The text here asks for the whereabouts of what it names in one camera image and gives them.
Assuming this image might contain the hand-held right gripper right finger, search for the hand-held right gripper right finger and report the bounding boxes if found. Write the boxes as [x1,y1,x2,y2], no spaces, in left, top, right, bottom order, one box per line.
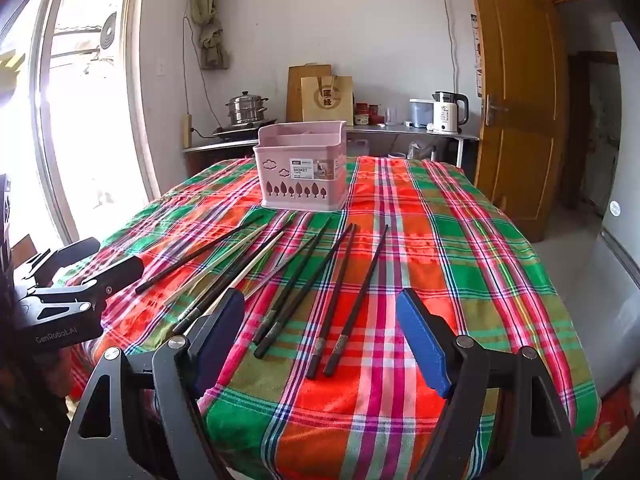
[396,288,583,480]

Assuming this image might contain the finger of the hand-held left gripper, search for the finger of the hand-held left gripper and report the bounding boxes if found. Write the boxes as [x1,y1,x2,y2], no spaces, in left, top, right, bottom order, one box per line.
[22,237,102,282]
[82,255,146,295]

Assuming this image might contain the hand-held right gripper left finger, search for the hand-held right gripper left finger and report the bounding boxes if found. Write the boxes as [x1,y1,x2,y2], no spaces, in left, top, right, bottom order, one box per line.
[57,287,247,480]

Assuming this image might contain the black chopstick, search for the black chopstick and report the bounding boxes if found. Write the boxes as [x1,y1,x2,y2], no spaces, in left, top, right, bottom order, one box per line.
[135,215,265,296]
[174,219,297,335]
[325,224,390,377]
[253,218,332,345]
[306,225,359,380]
[255,223,355,359]

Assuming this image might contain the pink plastic basket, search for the pink plastic basket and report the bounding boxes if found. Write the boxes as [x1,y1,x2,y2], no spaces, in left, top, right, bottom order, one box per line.
[252,121,349,211]

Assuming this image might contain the person's dark clothing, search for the person's dark clothing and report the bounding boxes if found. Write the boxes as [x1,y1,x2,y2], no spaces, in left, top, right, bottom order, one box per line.
[0,345,76,480]

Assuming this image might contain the plaid tablecloth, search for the plaid tablecloth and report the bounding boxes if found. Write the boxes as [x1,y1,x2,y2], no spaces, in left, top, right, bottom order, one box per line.
[52,155,603,480]

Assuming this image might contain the sliding glass window door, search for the sliding glass window door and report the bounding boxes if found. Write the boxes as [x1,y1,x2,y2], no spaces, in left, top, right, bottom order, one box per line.
[0,0,162,261]

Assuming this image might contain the black induction cooker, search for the black induction cooker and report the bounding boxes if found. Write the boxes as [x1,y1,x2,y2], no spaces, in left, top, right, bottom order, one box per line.
[212,119,277,137]

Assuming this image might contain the clear plastic bags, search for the clear plastic bags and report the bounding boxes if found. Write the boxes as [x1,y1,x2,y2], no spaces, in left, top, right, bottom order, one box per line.
[407,141,438,162]

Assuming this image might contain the yellow black striped sign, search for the yellow black striped sign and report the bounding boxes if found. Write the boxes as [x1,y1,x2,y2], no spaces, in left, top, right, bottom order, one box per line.
[0,52,27,78]

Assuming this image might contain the grey refrigerator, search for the grey refrigerator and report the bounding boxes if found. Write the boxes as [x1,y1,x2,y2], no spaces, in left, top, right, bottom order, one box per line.
[582,20,640,401]

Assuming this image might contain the steel steamer pot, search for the steel steamer pot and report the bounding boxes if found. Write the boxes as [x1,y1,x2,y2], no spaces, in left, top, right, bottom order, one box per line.
[225,91,271,126]

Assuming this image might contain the metal shelf table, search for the metal shelf table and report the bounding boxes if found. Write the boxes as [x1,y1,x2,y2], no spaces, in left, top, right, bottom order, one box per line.
[345,124,481,167]

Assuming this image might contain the outdoor fan unit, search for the outdoor fan unit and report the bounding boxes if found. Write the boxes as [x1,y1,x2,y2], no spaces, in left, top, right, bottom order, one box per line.
[97,10,122,52]

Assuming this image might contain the white electric kettle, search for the white electric kettle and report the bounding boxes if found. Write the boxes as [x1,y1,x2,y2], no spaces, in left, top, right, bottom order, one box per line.
[431,91,470,135]

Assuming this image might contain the grey plastic container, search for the grey plastic container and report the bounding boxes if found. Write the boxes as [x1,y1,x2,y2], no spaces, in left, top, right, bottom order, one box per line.
[409,98,435,128]

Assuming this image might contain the wooden door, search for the wooden door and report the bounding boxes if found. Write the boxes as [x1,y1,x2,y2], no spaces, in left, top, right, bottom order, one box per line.
[465,0,571,243]

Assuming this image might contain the wooden cutting board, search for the wooden cutting board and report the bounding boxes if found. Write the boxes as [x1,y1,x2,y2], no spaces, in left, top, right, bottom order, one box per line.
[286,64,333,123]

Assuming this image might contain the beige tied curtain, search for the beige tied curtain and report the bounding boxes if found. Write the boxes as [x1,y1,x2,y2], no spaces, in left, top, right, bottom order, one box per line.
[192,0,232,70]

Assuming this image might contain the brown paper bag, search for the brown paper bag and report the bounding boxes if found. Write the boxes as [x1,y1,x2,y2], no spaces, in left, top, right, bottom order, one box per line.
[300,76,355,127]

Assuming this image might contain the thin power strip cable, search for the thin power strip cable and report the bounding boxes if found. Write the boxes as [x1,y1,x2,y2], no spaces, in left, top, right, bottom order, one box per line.
[183,14,211,133]

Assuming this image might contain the brass door handle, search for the brass door handle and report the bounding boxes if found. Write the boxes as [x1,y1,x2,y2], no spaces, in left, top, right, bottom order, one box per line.
[482,95,508,126]

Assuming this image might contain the wall calendar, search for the wall calendar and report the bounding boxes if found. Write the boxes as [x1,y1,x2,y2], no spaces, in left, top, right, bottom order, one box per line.
[470,14,484,98]

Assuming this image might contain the black wall cable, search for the black wall cable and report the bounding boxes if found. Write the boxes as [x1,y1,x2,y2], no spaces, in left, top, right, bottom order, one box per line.
[434,0,460,97]

